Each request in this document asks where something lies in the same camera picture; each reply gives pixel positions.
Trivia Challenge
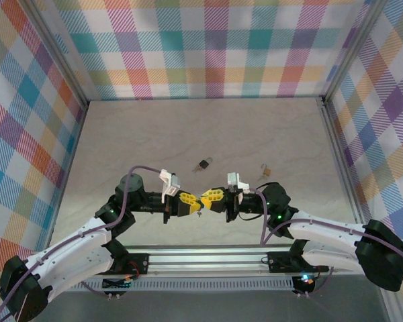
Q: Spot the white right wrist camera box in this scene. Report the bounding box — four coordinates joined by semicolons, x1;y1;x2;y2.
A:
226;172;251;194

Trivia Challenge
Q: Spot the aluminium frame post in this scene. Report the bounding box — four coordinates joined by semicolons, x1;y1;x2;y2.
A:
321;0;388;105
25;0;90;108

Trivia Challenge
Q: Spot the aluminium side rail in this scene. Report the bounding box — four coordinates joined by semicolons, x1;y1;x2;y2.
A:
317;96;369;225
46;100;88;251

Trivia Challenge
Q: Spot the aluminium mounting rail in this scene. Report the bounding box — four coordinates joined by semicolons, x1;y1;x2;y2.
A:
120;246;362;278

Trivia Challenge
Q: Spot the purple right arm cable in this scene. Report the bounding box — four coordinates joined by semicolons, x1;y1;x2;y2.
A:
250;189;403;299

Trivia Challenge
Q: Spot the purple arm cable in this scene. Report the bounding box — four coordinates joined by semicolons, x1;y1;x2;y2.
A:
250;189;403;299
0;165;165;322

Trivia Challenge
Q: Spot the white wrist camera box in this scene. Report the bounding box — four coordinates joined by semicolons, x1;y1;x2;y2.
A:
157;168;183;196
226;172;251;194

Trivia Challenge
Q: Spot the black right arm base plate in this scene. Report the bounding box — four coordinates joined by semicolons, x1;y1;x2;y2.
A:
267;251;330;273

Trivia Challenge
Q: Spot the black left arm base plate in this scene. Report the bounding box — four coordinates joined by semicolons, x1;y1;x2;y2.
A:
110;253;150;276

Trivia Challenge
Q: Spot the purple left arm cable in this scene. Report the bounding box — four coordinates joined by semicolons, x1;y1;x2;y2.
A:
0;165;165;322

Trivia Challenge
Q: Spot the plaid backdrop cloth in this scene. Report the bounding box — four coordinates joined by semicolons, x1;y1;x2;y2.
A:
0;0;88;322
332;0;403;322
52;0;360;101

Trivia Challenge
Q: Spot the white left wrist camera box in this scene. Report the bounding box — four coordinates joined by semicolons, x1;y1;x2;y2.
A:
157;168;183;196

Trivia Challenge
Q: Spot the white slotted cable duct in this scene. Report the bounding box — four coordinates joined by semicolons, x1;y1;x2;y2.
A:
65;277;296;292

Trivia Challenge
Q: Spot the black controller board with leds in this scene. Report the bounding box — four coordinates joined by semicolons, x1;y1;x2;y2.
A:
101;274;134;301
292;273;318;298

